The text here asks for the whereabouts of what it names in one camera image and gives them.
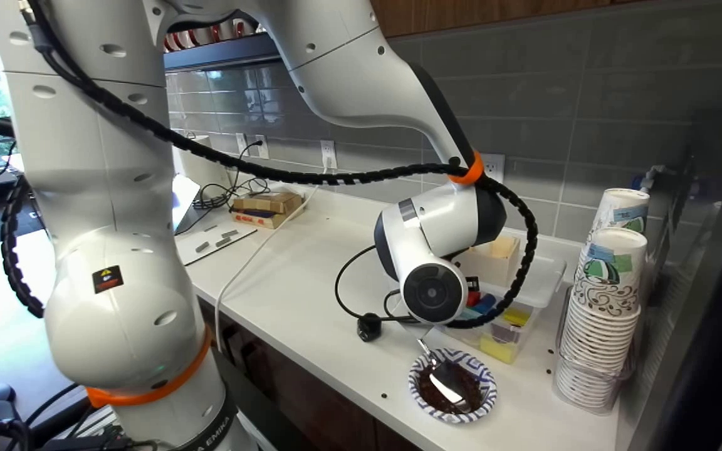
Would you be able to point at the brown wooden wall cabinet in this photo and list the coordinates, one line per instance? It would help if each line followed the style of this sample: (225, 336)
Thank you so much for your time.
(502, 14)

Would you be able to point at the small wooden box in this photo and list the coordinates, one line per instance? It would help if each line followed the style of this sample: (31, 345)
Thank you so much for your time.
(502, 252)

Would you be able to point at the grey metal strips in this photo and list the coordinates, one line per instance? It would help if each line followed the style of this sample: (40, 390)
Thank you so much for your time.
(227, 240)

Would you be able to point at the dark coffee grounds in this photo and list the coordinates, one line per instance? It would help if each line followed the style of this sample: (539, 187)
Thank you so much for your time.
(450, 400)

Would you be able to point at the wide patterned paper cup stack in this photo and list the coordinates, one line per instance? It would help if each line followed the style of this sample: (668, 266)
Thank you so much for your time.
(601, 343)

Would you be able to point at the white double wall outlet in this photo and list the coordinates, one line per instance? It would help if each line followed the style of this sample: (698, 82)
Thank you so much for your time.
(498, 166)

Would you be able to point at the small black cylinder object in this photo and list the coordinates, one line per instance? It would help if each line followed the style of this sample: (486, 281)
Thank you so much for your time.
(369, 326)

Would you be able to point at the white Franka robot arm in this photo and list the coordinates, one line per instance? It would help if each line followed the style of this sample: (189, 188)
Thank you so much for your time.
(118, 317)

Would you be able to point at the tall white paper cup stack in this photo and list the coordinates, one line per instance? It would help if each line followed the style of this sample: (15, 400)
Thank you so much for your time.
(614, 260)
(622, 208)

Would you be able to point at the clear plastic storage bin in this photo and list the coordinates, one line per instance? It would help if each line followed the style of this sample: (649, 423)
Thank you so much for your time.
(545, 285)

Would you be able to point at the wooden tray with items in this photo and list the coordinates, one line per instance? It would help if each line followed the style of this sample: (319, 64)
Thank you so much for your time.
(267, 206)

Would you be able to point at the blue patterned paper bowl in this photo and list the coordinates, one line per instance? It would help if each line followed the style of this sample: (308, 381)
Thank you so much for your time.
(485, 400)

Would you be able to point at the black tall appliance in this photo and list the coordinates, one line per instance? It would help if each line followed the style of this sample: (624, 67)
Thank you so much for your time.
(696, 335)

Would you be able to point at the shelf with red cups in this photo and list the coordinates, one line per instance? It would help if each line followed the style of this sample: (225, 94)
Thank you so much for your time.
(211, 38)

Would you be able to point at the white wall outlet with plug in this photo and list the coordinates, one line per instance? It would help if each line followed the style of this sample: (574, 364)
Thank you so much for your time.
(329, 153)

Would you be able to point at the open laptop computer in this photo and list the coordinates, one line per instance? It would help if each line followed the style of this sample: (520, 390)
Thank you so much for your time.
(186, 208)

